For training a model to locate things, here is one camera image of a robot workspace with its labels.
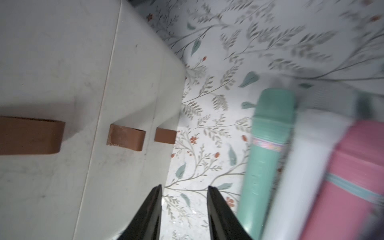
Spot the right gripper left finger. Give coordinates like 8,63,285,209
118,185,163,240

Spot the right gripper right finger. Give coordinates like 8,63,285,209
207,186,252,240

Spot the green microphone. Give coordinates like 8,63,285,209
237,89,295,240

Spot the pink microphone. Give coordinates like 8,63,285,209
301,120,384,240

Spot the white plastic drawer unit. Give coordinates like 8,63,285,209
1,1,186,240

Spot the white microphone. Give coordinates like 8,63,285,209
262,85,357,240

